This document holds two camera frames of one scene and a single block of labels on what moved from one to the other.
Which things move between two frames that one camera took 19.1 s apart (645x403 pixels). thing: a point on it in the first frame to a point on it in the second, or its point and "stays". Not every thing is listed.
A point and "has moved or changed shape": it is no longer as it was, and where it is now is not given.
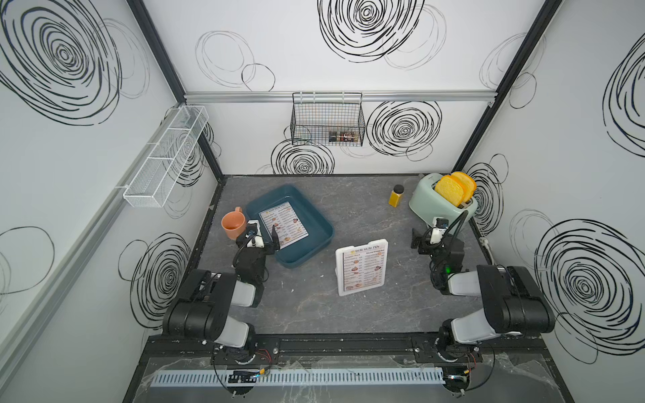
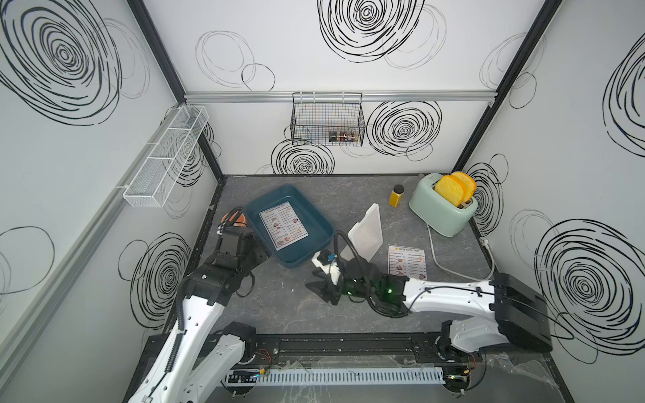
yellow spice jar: (395, 196) stays
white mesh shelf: (163, 165) stays
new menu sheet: (290, 228) stays
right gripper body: (432, 250) to (348, 287)
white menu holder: (361, 268) has moved or changed shape
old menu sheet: (364, 267) has moved or changed shape
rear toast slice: (468, 183) stays
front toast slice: (450, 189) stays
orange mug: (233, 222) stays
